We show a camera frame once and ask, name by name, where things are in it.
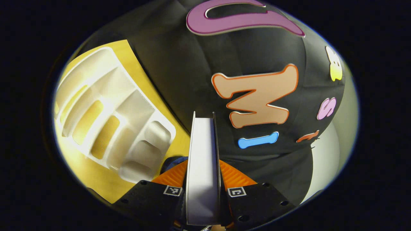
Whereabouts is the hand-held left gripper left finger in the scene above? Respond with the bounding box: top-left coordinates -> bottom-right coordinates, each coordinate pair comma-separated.
112,159 -> 188,231

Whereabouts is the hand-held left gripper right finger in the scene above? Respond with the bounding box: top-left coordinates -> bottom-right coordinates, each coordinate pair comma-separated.
219,159 -> 296,230

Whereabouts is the blue schoolbag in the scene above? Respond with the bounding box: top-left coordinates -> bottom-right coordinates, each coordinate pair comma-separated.
160,156 -> 188,174

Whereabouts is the white book with dark cover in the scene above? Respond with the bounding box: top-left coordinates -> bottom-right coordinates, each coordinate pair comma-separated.
186,111 -> 223,226

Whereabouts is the white plastic bookshelf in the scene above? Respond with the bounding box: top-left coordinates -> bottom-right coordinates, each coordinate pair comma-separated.
54,47 -> 177,184

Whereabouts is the black backdrop cloth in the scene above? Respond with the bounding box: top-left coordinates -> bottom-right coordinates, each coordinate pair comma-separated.
77,0 -> 347,206

